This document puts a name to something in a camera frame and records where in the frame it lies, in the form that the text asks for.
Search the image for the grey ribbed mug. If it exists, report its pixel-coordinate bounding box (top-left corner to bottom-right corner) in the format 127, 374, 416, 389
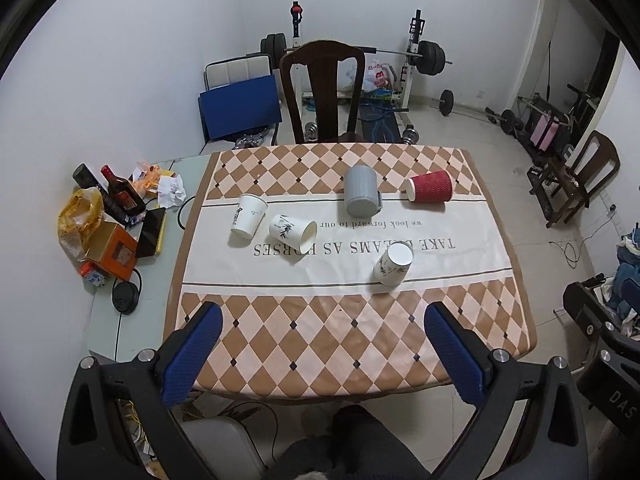
343, 165, 385, 218

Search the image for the small barbell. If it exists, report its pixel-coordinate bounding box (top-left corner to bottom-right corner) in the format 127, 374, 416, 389
438, 89, 501, 123

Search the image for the black cable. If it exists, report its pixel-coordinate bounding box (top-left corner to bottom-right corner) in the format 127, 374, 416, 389
176, 194, 201, 231

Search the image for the crumpled white tissue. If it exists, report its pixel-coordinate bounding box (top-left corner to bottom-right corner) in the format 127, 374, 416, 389
157, 175, 187, 209

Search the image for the person's dark trouser leg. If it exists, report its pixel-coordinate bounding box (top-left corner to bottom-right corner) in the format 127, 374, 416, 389
262, 404, 432, 480

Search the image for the white barbell rack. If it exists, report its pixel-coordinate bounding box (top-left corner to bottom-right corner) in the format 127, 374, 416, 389
289, 2, 427, 111

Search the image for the pink cushion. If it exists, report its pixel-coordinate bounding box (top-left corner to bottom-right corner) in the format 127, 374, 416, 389
530, 115, 561, 154

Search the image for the yellow plastic bag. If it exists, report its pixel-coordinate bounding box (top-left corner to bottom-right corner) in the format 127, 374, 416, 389
57, 187, 106, 264

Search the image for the dark bottle red cap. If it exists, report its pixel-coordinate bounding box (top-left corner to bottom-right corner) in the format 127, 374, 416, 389
100, 165, 147, 227

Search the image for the blue board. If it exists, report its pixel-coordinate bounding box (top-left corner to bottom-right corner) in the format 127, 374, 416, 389
197, 75, 283, 143

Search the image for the brown wooden chair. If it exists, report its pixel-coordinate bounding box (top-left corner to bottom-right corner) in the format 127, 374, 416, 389
532, 130, 621, 229

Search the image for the checked brown white tablecloth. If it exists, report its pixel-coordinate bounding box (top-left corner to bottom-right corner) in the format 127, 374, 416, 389
162, 142, 538, 406

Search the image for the white cup bamboo print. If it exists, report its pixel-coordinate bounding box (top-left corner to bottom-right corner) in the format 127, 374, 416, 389
268, 214, 319, 254

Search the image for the grey chair seat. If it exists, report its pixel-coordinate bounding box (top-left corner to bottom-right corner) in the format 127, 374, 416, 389
177, 417, 274, 480

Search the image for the black bottle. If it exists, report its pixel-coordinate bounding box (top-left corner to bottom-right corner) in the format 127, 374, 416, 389
72, 163, 109, 197

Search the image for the orange cardboard box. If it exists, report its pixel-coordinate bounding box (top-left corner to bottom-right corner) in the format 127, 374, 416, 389
82, 222, 139, 281

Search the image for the white padded chair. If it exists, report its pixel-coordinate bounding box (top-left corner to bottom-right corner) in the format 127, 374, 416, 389
204, 54, 274, 92

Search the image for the white red plastic bag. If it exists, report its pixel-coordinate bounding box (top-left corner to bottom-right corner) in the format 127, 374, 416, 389
345, 57, 399, 94

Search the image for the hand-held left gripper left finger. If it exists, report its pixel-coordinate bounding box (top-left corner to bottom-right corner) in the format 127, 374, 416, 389
56, 302, 224, 480

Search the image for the black flat box yellow edge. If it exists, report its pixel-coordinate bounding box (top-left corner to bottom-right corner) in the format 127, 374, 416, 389
135, 208, 168, 260

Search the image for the white cup black brush print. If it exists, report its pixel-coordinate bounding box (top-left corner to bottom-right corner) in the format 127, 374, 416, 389
230, 193, 269, 239

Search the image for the barbell with black plates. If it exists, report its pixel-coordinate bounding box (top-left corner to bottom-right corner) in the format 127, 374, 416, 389
260, 33, 454, 78

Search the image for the orange plastic wrapper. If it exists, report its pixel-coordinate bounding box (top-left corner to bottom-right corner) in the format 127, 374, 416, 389
130, 160, 174, 199

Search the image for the pile of blue clothes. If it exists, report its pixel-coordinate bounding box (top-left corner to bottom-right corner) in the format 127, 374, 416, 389
600, 225, 640, 337

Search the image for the small red blue packet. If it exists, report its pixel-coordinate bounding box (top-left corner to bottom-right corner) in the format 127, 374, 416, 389
79, 262, 109, 289

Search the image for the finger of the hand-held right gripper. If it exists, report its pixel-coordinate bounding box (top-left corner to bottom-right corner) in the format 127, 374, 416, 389
562, 280, 628, 343

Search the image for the black round disc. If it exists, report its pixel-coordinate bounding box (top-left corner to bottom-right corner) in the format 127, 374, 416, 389
111, 280, 140, 316

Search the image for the white cup faint leaf print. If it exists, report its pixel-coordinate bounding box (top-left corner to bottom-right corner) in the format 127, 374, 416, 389
372, 241, 415, 287

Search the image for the dark blue mat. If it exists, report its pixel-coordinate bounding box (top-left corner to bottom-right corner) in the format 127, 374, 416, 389
367, 112, 403, 144

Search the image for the dark wooden chair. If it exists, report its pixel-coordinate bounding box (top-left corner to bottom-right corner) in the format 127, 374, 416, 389
279, 40, 367, 146

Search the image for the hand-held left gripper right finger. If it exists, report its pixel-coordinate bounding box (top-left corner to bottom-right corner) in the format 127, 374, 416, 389
424, 301, 588, 480

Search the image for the red ribbed paper cup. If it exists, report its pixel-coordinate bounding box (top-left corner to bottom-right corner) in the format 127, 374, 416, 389
404, 170, 454, 206

